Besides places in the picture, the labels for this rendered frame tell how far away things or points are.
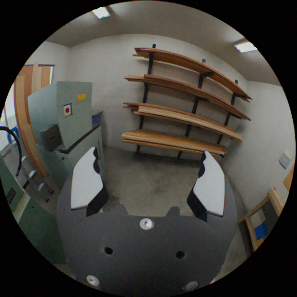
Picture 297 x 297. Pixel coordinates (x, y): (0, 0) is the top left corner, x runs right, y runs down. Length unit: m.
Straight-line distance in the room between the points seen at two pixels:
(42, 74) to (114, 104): 1.79
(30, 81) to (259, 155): 4.57
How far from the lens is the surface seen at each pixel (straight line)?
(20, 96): 2.13
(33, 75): 2.32
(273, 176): 2.47
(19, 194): 0.94
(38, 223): 0.99
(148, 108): 1.43
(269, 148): 2.53
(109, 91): 2.05
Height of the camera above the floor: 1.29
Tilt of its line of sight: 32 degrees down
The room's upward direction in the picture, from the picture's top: 10 degrees clockwise
